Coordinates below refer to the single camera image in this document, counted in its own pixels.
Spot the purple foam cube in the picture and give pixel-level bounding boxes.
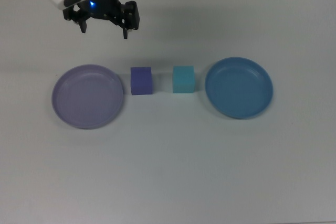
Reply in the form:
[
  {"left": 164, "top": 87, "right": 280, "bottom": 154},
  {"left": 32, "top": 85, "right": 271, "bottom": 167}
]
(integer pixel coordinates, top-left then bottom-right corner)
[{"left": 130, "top": 67, "right": 154, "bottom": 95}]

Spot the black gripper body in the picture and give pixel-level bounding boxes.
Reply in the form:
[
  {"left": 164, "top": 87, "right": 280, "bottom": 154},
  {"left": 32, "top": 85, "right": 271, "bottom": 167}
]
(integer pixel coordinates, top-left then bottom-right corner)
[{"left": 78, "top": 0, "right": 124, "bottom": 22}]

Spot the cyan foam cube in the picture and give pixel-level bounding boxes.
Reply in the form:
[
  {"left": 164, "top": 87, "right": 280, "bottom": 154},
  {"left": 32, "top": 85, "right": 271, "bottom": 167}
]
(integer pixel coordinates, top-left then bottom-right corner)
[{"left": 172, "top": 65, "right": 195, "bottom": 94}]

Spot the lilac round plate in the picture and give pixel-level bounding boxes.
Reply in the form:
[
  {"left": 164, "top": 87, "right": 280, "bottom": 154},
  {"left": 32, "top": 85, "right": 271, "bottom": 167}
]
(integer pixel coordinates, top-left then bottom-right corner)
[{"left": 51, "top": 63, "right": 124, "bottom": 130}]

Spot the blue round plate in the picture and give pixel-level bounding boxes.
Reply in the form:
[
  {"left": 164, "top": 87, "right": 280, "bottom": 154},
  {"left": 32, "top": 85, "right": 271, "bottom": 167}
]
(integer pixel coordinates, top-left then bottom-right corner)
[{"left": 204, "top": 57, "right": 274, "bottom": 120}]

